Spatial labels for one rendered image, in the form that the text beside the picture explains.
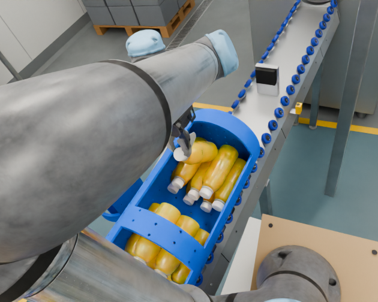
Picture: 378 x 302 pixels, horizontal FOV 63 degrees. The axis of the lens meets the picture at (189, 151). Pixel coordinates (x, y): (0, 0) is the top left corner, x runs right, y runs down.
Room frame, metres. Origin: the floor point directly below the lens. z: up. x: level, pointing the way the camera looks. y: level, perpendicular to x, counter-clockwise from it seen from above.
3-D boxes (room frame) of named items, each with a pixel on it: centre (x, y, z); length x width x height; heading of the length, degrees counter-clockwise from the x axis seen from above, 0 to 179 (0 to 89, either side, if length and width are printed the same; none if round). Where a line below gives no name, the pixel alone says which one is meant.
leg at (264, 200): (0.79, -0.29, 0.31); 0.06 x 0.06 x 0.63; 45
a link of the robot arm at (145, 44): (0.59, 0.01, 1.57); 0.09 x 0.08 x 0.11; 163
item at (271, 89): (1.04, -0.44, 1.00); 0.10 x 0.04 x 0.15; 45
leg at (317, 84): (1.49, -0.98, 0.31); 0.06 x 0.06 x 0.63; 45
